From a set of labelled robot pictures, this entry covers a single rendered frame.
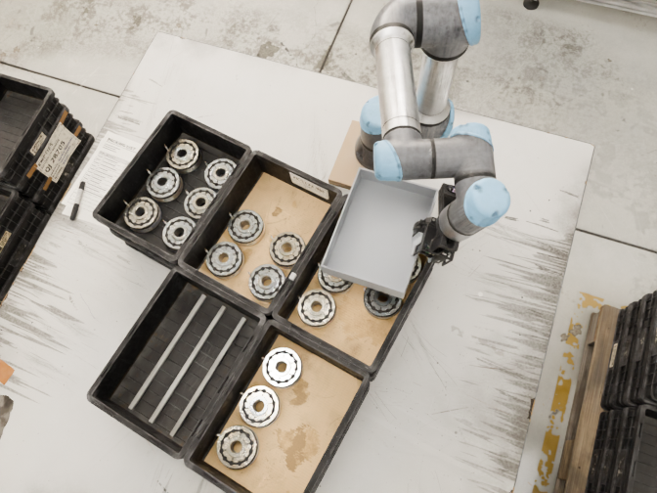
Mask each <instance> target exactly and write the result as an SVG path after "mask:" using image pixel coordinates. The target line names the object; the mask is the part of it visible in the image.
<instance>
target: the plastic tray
mask: <svg viewBox="0 0 657 493"><path fill-rule="evenodd" d="M438 191H439V189H435V188H432V187H428V186H425V185H421V184H418V183H415V182H411V181H408V180H402V181H400V182H396V181H379V180H377V179H376V178H375V176H374V171H372V170H368V169H365V168H362V167H359V169H358V172H357V174H356V177H355V179H354V182H353V185H352V187H351V190H350V192H349V195H348V197H347V200H346V202H345V205H344V206H343V209H342V212H341V214H340V217H339V219H338V222H337V224H336V227H335V229H334V232H333V235H332V237H331V240H330V242H329V245H328V249H327V251H326V254H325V256H324V259H323V262H322V264H321V268H322V271H323V273H325V274H328V275H331V276H333V277H337V278H340V279H343V280H346V281H349V282H352V283H355V284H358V285H361V286H364V287H367V288H370V289H373V290H376V291H382V292H385V293H388V294H391V295H394V296H397V297H400V298H403V299H404V296H405V293H406V290H407V287H408V284H409V281H410V278H411V276H412V273H413V270H414V267H415V264H416V259H417V256H418V254H416V255H415V256H411V252H412V246H413V243H412V235H413V228H414V224H415V223H416V222H418V221H419V220H420V219H422V220H424V219H425V218H426V217H431V214H432V211H433V208H434V205H435V203H436V200H437V196H438Z"/></svg>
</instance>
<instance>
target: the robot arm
mask: <svg viewBox="0 0 657 493"><path fill-rule="evenodd" d="M480 37H481V10H480V2H479V0H390V1H389V2H388V3H387V4H386V5H384V7H383V8H382V9H381V10H380V11H379V13H378V14H377V16H376V18H375V20H374V21H373V24H372V29H371V33H370V50H371V53H372V56H373V57H374V58H375V63H376V75H377V87H378V95H377V96H374V97H372V98H370V99H369V100H368V101H367V102H366V103H365V104H364V105H363V107H362V110H361V115H360V125H361V134H360V136H359V137H358V139H357V141H356V144H355V155H356V159H357V161H358V162H359V163H360V164H361V165H362V166H363V167H364V168H366V169H368V170H372V171H374V176H375V178H376V179H377V180H379V181H396V182H400V181H402V180H422V179H446V178H454V183H455V186H454V185H449V184H446V183H443V184H442V186H441V188H440V190H439V191H438V217H437V218H436V217H426V218H425V219H424V220H422V219H420V220H419V221H418V222H416V223H415V224H414V228H413V235H412V243H413V246H412V252H411V256H415V255H416V254H418V253H419V254H423V255H424V256H426V257H428V263H430V262H434V263H437V264H439V263H441V262H442V261H443V262H442V266H444V265H446V264H448V263H450V262H452V261H453V259H454V255H455V252H456V251H458V248H459V244H460V242H462V241H464V240H467V239H468V238H470V237H471V236H473V235H474V234H476V233H478V232H480V231H481V230H483V229H485V228H486V227H488V226H491V225H493V224H495V223H496V222H497V221H498V220H499V219H500V218H501V217H502V216H504V215H505V214H506V213H507V211H508V209H509V207H510V194H509V191H508V190H507V188H506V187H505V185H504V184H503V183H502V182H501V181H499V180H497V177H496V169H495V161H494V146H493V143H492V137H491V133H490V130H489V128H488V127H487V126H486V125H484V124H482V123H478V122H468V123H467V124H460V125H458V126H456V127H455V128H454V129H453V126H454V125H453V123H454V120H455V109H454V104H453V102H452V101H451V100H449V99H448V96H449V92H450V89H451V85H452V81H453V77H454V74H455V70H456V66H457V62H458V59H459V58H460V57H462V56H463V55H464V53H465V52H466V50H467V48H468V45H470V46H473V45H476V44H478V43H479V41H480ZM414 48H420V49H421V51H422V53H423V56H422V62H421V68H420V74H419V80H418V86H417V90H416V85H415V78H414V70H413V62H412V55H411V53H412V51H413V49H414ZM449 136H450V138H448V137H449ZM418 246H419V249H418V250H417V247H418ZM449 255H450V257H448V256H449ZM446 259H448V260H449V261H447V262H446Z"/></svg>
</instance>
